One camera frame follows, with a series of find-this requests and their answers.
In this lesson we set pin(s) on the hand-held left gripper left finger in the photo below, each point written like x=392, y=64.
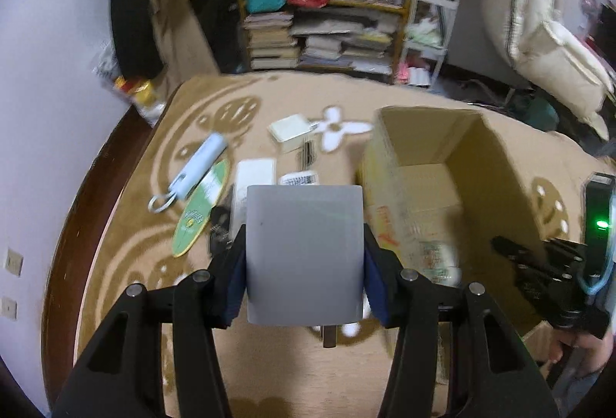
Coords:
x=236, y=283

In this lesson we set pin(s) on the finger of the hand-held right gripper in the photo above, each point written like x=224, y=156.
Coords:
x=529, y=264

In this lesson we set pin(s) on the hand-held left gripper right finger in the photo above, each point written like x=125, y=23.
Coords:
x=373, y=283

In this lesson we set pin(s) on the grey square box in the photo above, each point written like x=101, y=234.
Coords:
x=303, y=254

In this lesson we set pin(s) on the cardboard box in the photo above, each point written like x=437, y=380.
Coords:
x=423, y=206

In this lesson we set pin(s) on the white box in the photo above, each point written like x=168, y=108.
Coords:
x=252, y=179

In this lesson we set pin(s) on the white plug charger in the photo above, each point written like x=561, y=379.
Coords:
x=288, y=134

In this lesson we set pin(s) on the person's right hand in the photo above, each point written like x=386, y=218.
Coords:
x=584, y=348

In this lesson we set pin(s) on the black small object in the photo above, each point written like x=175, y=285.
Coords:
x=220, y=225

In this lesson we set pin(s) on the green oval hand fan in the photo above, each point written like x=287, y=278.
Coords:
x=199, y=211

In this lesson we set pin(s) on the white barcode label packet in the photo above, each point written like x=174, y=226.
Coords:
x=299, y=178

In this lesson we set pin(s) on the black slim object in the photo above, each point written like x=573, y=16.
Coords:
x=308, y=154

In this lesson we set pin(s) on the dark green bag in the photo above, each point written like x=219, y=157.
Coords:
x=536, y=112

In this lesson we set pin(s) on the brown patterned blanket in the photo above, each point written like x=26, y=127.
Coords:
x=269, y=100

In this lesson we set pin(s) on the yellow red snack bag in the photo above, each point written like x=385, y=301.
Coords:
x=139, y=93

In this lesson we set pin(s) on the white quilt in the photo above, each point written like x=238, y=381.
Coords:
x=544, y=23

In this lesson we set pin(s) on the messy pile of books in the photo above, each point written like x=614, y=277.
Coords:
x=346, y=42

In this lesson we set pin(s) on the neat stack of books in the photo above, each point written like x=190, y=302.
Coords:
x=269, y=40

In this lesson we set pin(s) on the beige hanging cloth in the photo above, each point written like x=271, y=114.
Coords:
x=178, y=37

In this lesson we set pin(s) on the clear plastic bag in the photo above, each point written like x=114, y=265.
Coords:
x=103, y=61

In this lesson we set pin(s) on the white metal cart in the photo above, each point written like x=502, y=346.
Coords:
x=435, y=13

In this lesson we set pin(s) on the wooden shelf unit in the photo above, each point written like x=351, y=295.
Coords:
x=409, y=13

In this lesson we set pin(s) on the black hanging garment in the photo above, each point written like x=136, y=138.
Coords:
x=132, y=23

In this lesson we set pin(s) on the wall outlet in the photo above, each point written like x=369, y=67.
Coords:
x=13, y=261
x=8, y=307

